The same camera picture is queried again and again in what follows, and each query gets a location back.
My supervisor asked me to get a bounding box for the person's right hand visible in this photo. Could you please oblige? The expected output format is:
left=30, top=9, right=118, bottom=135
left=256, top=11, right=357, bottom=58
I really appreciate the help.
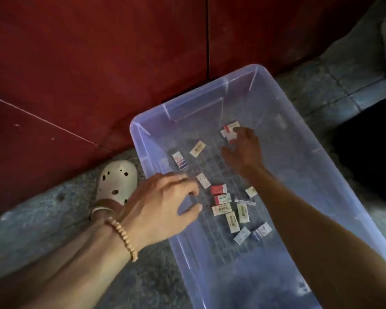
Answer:
left=220, top=127, right=266, bottom=181

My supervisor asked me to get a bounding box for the person's left leg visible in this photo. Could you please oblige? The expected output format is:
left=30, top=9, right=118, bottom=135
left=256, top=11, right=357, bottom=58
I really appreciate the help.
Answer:
left=0, top=209, right=123, bottom=309

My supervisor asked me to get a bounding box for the blue white eraser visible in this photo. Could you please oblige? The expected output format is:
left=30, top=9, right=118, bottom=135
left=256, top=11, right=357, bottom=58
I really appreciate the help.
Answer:
left=172, top=150, right=189, bottom=171

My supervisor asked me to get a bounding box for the person's left cream clog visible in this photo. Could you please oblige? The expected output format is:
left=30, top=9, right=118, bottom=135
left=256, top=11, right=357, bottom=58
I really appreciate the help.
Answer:
left=90, top=159, right=139, bottom=223

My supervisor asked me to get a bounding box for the red display counter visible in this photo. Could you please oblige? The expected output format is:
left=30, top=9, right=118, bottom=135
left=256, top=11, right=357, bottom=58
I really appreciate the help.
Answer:
left=0, top=0, right=377, bottom=216

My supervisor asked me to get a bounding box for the beaded wooden bracelet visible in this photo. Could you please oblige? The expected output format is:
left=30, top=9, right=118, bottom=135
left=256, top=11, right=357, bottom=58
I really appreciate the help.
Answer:
left=105, top=218, right=140, bottom=263

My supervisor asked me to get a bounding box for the black stool red cushion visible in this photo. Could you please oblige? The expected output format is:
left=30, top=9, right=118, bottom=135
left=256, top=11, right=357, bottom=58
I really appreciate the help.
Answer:
left=331, top=93, right=386, bottom=210

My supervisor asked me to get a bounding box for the person's left forearm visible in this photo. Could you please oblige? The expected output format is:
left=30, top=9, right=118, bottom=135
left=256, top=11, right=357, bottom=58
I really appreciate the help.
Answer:
left=19, top=228, right=136, bottom=309

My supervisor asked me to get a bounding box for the person's right forearm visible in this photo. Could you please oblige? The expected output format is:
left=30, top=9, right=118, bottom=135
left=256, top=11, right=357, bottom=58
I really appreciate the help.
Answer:
left=251, top=167, right=386, bottom=309

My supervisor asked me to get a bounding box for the clear plastic storage bin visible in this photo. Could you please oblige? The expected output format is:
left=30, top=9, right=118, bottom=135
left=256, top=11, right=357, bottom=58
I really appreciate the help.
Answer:
left=129, top=64, right=386, bottom=309

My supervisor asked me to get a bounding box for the person's left hand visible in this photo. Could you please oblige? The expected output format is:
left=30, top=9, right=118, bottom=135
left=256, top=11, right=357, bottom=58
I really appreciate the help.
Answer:
left=119, top=172, right=204, bottom=251

